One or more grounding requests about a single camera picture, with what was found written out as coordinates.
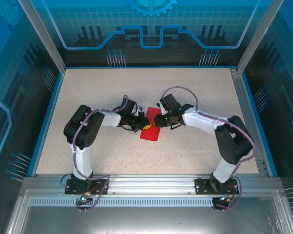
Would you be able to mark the left aluminium frame post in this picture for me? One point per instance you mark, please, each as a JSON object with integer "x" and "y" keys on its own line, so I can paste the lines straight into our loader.
{"x": 42, "y": 31}

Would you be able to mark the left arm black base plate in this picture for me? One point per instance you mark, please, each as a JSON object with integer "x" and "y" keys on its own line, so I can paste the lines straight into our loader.
{"x": 73, "y": 189}

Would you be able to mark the aluminium mounting rail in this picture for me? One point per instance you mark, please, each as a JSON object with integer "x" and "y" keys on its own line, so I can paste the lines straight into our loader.
{"x": 149, "y": 184}

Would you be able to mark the blue printed back panel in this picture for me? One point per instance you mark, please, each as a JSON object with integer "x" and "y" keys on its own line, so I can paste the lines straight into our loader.
{"x": 88, "y": 14}

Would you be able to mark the right aluminium frame post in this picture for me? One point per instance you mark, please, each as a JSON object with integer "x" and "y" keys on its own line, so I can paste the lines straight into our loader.
{"x": 260, "y": 31}

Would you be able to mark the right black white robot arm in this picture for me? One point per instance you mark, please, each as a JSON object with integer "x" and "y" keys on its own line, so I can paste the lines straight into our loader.
{"x": 232, "y": 143}

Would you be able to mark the aluminium side rail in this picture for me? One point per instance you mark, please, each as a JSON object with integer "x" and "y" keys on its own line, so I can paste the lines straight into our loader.
{"x": 246, "y": 109}

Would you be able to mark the red square paper sheet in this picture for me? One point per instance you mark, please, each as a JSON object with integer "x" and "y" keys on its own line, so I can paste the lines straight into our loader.
{"x": 150, "y": 135}

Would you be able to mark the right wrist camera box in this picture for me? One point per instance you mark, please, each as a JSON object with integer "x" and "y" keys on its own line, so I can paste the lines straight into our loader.
{"x": 162, "y": 109}

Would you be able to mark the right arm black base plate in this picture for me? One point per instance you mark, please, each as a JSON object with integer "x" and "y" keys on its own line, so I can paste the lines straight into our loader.
{"x": 202, "y": 186}

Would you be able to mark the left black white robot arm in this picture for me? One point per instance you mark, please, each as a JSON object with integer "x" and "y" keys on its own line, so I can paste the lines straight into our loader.
{"x": 84, "y": 126}

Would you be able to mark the blue printed right side panel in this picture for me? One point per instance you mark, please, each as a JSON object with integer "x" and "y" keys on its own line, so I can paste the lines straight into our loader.
{"x": 283, "y": 85}

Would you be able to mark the aluminium frame post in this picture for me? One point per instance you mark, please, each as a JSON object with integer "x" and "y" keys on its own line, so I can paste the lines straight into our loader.
{"x": 260, "y": 31}
{"x": 42, "y": 31}

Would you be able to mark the blue printed panel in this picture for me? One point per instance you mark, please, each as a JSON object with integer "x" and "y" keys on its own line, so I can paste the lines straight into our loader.
{"x": 88, "y": 14}
{"x": 9, "y": 73}
{"x": 283, "y": 85}

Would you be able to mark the blue printed left side panel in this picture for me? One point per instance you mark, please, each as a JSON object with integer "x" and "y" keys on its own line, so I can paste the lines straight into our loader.
{"x": 9, "y": 73}

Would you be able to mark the sheet metal tray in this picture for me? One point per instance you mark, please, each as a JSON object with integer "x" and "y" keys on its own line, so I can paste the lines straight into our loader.
{"x": 146, "y": 221}

